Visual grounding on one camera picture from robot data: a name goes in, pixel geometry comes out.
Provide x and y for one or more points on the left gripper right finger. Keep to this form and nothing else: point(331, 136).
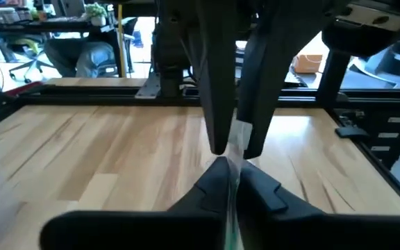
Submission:
point(325, 236)

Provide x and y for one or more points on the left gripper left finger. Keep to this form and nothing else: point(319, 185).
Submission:
point(134, 232)

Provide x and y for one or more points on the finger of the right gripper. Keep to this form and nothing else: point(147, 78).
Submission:
point(273, 69)
point(219, 69)

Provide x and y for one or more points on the clear plastic zip bag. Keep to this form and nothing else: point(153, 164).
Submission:
point(240, 133)

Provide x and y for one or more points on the orange cardboard box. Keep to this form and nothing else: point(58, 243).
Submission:
point(307, 64)

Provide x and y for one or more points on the silver mounting plate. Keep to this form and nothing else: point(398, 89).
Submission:
point(148, 87)

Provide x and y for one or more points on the potted green plant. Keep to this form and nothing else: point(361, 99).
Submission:
point(96, 12)

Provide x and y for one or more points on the person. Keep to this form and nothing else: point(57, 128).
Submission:
point(82, 57)

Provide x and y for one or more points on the office chair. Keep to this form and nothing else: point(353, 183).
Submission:
point(30, 52)

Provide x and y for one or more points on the black shelf with bottles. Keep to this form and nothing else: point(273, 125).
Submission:
point(30, 26)

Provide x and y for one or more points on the black metal table frame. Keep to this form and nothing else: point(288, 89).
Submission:
point(82, 93)

